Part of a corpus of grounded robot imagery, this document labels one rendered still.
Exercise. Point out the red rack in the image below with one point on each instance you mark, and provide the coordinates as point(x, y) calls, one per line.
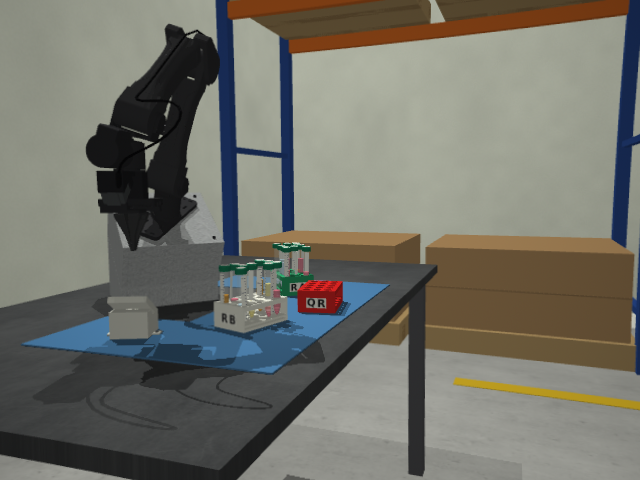
point(312, 297)

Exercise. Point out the white test tube rack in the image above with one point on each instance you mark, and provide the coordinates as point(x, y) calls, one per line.
point(232, 317)

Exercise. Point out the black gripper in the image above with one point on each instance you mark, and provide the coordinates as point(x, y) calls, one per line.
point(136, 217)

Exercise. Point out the blue bench mat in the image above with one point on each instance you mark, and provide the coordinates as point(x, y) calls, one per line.
point(199, 342)

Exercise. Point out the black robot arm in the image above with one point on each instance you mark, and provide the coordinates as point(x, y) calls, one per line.
point(167, 170)

